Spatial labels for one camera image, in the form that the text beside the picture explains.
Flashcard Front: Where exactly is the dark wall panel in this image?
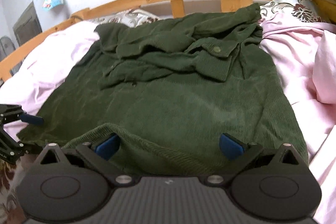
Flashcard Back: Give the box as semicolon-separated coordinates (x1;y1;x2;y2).
13;1;42;46

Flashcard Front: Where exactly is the dark green corduroy shirt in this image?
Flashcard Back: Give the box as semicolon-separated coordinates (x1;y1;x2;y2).
18;3;309;175

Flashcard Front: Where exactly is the floral patterned pillow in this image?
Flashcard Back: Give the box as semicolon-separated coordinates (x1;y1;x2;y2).
90;0;328;27

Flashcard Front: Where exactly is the pink bed sheet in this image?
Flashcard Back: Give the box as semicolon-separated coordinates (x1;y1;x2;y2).
1;12;335;223

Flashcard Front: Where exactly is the wooden bed frame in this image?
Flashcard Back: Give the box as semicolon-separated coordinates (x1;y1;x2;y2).
1;0;335;81

